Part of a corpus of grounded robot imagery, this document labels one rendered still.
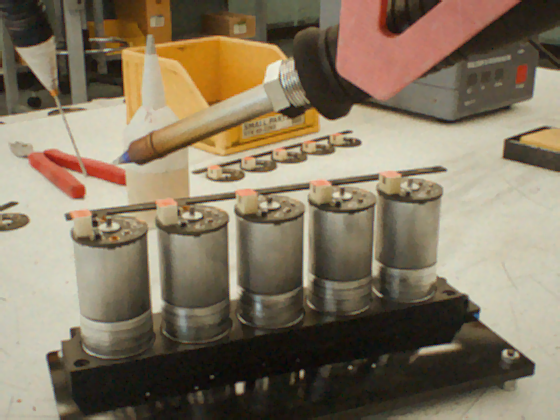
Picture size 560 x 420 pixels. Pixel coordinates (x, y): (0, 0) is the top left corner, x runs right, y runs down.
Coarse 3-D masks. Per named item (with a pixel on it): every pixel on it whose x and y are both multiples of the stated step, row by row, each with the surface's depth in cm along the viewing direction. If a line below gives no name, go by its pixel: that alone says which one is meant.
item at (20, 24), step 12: (0, 0) 20; (12, 0) 20; (24, 0) 20; (36, 0) 20; (0, 12) 20; (12, 12) 20; (24, 12) 20; (36, 12) 20; (12, 24) 20; (24, 24) 20; (36, 24) 20; (48, 24) 21; (12, 36) 21; (24, 36) 20; (36, 36) 20; (48, 36) 21
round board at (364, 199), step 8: (352, 192) 30; (360, 192) 30; (368, 192) 30; (312, 200) 29; (336, 200) 28; (352, 200) 29; (360, 200) 29; (368, 200) 29; (320, 208) 28; (328, 208) 28; (336, 208) 28; (344, 208) 28; (352, 208) 28; (360, 208) 28; (368, 208) 28
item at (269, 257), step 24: (240, 240) 28; (264, 240) 27; (288, 240) 27; (240, 264) 28; (264, 264) 28; (288, 264) 28; (240, 288) 29; (264, 288) 28; (288, 288) 28; (240, 312) 29; (264, 312) 28; (288, 312) 28
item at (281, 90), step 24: (288, 72) 21; (240, 96) 22; (264, 96) 21; (288, 96) 21; (192, 120) 23; (216, 120) 22; (240, 120) 22; (144, 144) 23; (168, 144) 23; (192, 144) 23
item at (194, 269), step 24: (168, 240) 26; (192, 240) 26; (216, 240) 27; (168, 264) 27; (192, 264) 26; (216, 264) 27; (168, 288) 27; (192, 288) 27; (216, 288) 27; (168, 312) 27; (192, 312) 27; (216, 312) 27; (168, 336) 28; (192, 336) 27; (216, 336) 28
